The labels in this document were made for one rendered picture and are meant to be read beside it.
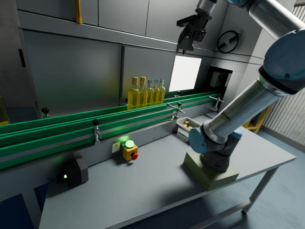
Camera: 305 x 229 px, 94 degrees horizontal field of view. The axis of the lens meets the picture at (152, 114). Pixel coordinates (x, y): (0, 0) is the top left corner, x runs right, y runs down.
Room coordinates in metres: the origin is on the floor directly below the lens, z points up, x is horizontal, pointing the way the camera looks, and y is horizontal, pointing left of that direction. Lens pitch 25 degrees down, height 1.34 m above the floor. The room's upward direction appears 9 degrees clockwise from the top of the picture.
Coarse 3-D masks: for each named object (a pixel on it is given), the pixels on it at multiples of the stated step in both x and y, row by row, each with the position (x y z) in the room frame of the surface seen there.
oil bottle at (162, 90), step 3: (159, 87) 1.02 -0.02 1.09; (162, 87) 1.03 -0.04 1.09; (159, 90) 1.01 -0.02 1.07; (162, 90) 1.02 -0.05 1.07; (159, 93) 1.01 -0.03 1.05; (162, 93) 1.02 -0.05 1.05; (159, 96) 1.00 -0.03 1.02; (162, 96) 1.03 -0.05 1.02; (159, 99) 1.01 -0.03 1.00; (162, 99) 1.03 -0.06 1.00; (159, 102) 1.01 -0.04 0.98; (162, 102) 1.03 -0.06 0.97
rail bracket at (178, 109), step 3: (168, 105) 1.04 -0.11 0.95; (171, 105) 1.03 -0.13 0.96; (180, 105) 0.97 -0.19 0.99; (174, 108) 0.99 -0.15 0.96; (177, 108) 0.97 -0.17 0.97; (177, 111) 0.96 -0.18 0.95; (180, 111) 0.95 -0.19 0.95; (177, 114) 0.97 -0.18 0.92; (174, 117) 0.97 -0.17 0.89; (177, 117) 0.97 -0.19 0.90
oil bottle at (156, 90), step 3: (153, 87) 0.98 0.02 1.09; (156, 87) 0.99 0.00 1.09; (156, 90) 0.98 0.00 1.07; (156, 93) 0.98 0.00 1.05; (153, 96) 0.97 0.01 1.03; (156, 96) 0.98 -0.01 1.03; (153, 99) 0.97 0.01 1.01; (156, 99) 0.98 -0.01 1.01; (153, 102) 0.97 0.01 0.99; (156, 102) 0.99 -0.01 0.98
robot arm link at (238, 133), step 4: (232, 132) 0.58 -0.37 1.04; (236, 132) 0.58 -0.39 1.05; (240, 132) 0.59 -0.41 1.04; (228, 136) 0.57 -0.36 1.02; (232, 136) 0.57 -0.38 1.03; (236, 136) 0.57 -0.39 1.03; (240, 136) 0.58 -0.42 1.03; (228, 140) 0.56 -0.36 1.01; (232, 140) 0.57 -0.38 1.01; (236, 140) 0.58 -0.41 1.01; (228, 144) 0.56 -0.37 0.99; (232, 144) 0.57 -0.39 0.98; (236, 144) 0.59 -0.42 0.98; (224, 148) 0.56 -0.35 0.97; (228, 148) 0.57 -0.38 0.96; (232, 148) 0.58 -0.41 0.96; (220, 152) 0.58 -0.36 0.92; (224, 152) 0.58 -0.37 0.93; (228, 152) 0.58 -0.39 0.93
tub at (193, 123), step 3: (186, 117) 1.12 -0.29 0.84; (177, 120) 1.04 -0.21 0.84; (180, 120) 1.06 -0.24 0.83; (183, 120) 1.09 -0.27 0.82; (186, 120) 1.12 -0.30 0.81; (189, 120) 1.10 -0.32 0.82; (192, 120) 1.08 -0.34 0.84; (177, 123) 0.99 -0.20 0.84; (180, 123) 1.07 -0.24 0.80; (183, 123) 1.10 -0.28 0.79; (189, 123) 1.10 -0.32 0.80; (192, 123) 1.08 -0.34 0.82; (195, 123) 1.06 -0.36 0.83; (198, 123) 1.04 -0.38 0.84; (183, 126) 0.95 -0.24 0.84; (192, 126) 1.07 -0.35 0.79; (195, 126) 1.05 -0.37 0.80; (198, 126) 1.04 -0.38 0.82; (189, 129) 0.91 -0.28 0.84
